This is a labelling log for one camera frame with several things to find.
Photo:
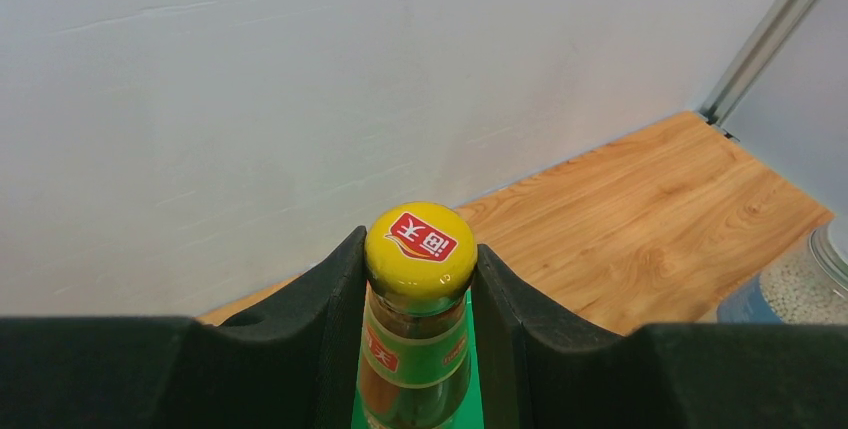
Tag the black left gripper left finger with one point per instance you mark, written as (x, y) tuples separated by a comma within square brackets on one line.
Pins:
[(288, 361)]

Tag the yellow cap sauce bottle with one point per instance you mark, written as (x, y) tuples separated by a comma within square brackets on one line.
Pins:
[(420, 258)]

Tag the silver lid spice jar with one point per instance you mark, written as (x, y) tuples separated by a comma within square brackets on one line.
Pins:
[(805, 285)]

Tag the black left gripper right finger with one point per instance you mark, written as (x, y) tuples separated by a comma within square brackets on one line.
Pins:
[(542, 366)]

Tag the green plastic triple bin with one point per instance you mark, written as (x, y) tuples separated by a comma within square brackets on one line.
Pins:
[(474, 380)]

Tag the right aluminium corner post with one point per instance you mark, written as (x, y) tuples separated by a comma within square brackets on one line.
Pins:
[(763, 44)]

